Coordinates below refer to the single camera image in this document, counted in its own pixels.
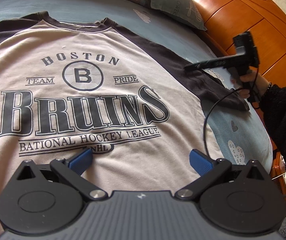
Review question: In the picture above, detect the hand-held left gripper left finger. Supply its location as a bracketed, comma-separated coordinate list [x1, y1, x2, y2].
[15, 148, 108, 202]

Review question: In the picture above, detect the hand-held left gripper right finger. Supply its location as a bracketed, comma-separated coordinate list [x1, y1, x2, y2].
[176, 149, 271, 200]

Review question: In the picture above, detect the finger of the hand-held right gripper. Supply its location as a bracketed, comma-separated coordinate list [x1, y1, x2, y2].
[184, 56, 233, 72]

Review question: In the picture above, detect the beige and dark printed shirt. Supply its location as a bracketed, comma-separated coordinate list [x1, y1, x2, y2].
[0, 11, 251, 230]

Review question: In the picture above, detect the person's right forearm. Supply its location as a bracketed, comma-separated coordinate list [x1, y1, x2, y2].
[260, 84, 286, 200]

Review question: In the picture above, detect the person's right hand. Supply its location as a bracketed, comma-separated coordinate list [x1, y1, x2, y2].
[232, 70, 270, 103]

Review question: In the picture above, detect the wooden headboard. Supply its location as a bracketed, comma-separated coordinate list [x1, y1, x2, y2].
[183, 0, 286, 98]

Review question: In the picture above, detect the blue floral bed sheet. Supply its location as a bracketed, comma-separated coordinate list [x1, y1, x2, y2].
[0, 0, 275, 180]

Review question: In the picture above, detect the teal pillow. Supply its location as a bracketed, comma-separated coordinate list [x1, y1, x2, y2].
[147, 0, 207, 31]

